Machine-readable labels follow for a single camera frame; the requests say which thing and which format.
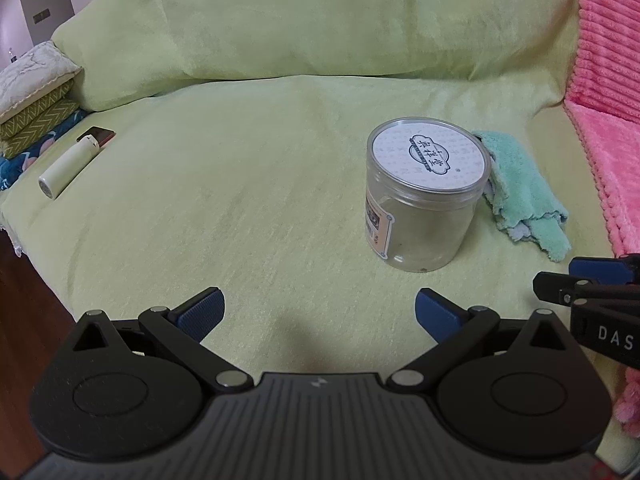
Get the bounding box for teal microfiber cloth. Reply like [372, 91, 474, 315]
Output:
[475, 131, 572, 262]

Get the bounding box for clear plastic jar white lid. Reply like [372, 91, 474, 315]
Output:
[364, 117, 491, 273]

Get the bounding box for pink fleece blanket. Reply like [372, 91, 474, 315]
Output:
[563, 0, 640, 436]

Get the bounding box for white cylindrical bottle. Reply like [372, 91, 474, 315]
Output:
[38, 136, 101, 200]

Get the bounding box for dark smartphone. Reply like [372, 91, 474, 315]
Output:
[77, 126, 115, 148]

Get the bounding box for blue floral blanket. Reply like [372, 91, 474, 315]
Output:
[0, 108, 89, 191]

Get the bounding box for light green sofa cover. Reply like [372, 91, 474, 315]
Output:
[1, 0, 611, 374]

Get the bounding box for green patterned cushion lower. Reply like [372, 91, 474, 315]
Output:
[1, 99, 79, 159]

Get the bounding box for green patterned cushion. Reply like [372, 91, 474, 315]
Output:
[1, 79, 74, 140]
[1, 99, 79, 159]

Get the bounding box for green patterned cushion upper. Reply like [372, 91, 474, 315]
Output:
[1, 79, 74, 140]

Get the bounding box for white patterned pillow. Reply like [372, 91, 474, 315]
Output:
[1, 40, 82, 122]

